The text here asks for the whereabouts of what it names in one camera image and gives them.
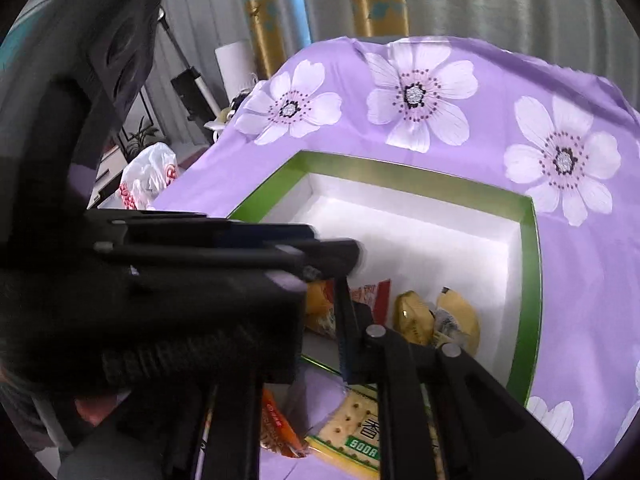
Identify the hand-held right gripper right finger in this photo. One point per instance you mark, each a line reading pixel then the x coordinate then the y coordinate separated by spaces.
pixel 347 355

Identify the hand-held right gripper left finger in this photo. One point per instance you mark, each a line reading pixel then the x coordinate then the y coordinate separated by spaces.
pixel 235 435

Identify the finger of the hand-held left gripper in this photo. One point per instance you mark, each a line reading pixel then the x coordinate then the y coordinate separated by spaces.
pixel 260 232
pixel 330 256

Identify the red and white snack packet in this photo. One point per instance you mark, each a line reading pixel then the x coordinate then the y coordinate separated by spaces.
pixel 372 300

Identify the green and yellow cracker packet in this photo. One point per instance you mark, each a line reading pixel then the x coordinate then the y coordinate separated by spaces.
pixel 350 435

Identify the green cardboard box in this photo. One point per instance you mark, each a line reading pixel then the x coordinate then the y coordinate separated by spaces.
pixel 400 172

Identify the person's left hand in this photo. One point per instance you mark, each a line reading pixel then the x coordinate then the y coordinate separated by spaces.
pixel 100 408

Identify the orange snack packet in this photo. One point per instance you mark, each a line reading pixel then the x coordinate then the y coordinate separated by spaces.
pixel 277 430

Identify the yellow snack packet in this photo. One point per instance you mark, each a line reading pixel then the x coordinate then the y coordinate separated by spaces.
pixel 317 310

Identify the gold wrapped candy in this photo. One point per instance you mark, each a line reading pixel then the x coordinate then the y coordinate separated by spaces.
pixel 460 320
pixel 410 317

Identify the potted plant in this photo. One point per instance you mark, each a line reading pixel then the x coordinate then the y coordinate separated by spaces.
pixel 140 137

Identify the white plastic bag red print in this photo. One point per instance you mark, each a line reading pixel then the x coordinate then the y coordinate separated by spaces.
pixel 150 180

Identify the small dark ornament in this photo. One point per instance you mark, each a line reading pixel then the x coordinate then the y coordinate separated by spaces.
pixel 232 107

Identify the black floor stand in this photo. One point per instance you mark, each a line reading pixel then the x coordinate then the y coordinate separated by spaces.
pixel 192 87

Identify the white cylinder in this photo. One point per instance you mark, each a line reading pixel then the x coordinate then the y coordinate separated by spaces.
pixel 235 67

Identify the purple floral cloth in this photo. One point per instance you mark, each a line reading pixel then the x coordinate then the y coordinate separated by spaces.
pixel 575 285

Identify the grey curtain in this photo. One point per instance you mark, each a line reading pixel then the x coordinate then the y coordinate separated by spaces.
pixel 500 0

